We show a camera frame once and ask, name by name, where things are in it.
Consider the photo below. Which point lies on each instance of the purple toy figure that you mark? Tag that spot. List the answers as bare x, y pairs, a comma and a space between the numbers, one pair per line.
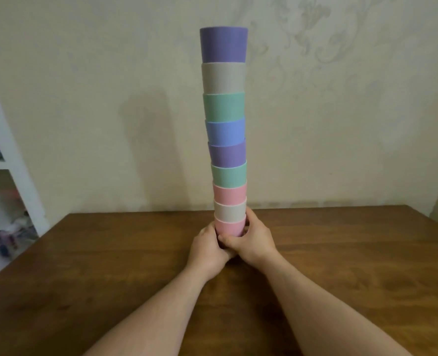
9, 235

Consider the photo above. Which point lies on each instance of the pink plastic cup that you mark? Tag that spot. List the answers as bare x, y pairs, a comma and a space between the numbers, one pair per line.
229, 228

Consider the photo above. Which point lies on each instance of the person's left hand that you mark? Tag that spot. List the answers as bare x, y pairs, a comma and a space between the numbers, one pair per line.
204, 255

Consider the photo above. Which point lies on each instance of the white shelf unit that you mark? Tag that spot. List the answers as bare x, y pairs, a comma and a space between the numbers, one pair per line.
17, 174

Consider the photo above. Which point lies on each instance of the person's right forearm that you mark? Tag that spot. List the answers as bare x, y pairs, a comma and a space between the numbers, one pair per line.
315, 311

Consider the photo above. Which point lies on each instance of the person's right thumb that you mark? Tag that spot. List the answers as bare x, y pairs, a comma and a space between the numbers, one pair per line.
229, 243

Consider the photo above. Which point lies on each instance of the person's left forearm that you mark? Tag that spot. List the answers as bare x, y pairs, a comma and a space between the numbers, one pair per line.
156, 315

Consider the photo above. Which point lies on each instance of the person's left thumb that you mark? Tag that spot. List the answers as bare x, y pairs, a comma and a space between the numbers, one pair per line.
211, 231

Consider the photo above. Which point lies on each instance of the stack of pastel cups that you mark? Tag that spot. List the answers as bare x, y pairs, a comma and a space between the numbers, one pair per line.
224, 107

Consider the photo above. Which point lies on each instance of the person's right hand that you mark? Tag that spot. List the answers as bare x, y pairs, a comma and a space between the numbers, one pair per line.
256, 248

